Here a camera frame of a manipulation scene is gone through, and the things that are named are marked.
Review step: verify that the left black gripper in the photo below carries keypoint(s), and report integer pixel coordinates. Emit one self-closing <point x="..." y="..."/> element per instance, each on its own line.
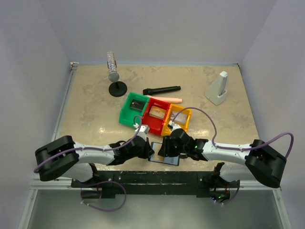
<point x="148" y="151"/>

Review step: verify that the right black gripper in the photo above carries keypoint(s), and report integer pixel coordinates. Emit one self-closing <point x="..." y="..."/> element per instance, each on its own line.
<point x="165" y="150"/>

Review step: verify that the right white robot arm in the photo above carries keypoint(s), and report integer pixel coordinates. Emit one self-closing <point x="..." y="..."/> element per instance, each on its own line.
<point x="241" y="162"/>

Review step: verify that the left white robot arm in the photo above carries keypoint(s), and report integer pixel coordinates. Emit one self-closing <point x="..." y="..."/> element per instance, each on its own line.
<point x="67" y="158"/>

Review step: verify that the silver VIP card stack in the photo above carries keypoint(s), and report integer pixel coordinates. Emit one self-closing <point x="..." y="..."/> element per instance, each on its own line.
<point x="180" y="118"/>

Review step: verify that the gold card stack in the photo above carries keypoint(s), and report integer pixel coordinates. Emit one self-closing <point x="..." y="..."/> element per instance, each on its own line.
<point x="157" y="112"/>

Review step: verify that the black card stack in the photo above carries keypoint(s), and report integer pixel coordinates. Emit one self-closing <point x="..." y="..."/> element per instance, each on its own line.
<point x="137" y="105"/>

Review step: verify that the red plastic bin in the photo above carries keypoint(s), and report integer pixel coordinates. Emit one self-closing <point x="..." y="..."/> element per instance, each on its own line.
<point x="154" y="124"/>

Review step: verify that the yellow plastic bin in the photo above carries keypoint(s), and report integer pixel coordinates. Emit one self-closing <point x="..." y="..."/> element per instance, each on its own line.
<point x="175" y="107"/>

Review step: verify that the green plastic bin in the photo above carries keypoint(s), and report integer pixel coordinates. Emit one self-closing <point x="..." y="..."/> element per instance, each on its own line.
<point x="127" y="114"/>

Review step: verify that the black microphone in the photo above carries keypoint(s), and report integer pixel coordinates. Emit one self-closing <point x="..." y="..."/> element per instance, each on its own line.
<point x="153" y="91"/>

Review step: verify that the black round microphone stand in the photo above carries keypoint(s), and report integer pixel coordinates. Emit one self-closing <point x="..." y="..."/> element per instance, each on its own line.
<point x="118" y="89"/>

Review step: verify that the glitter microphone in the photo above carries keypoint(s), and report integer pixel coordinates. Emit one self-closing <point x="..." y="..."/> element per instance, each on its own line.
<point x="112" y="67"/>

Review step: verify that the white wedge charging dock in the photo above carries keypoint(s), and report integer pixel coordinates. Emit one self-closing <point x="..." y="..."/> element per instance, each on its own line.
<point x="217" y="92"/>

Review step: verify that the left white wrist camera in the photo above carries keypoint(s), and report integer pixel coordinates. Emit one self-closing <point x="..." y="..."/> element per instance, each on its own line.
<point x="141" y="131"/>

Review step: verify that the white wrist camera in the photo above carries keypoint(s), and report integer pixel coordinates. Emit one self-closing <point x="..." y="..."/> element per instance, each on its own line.
<point x="141" y="131"/>
<point x="173" y="126"/>

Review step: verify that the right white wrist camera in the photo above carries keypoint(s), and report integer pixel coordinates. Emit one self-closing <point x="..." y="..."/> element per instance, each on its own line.
<point x="173" y="126"/>

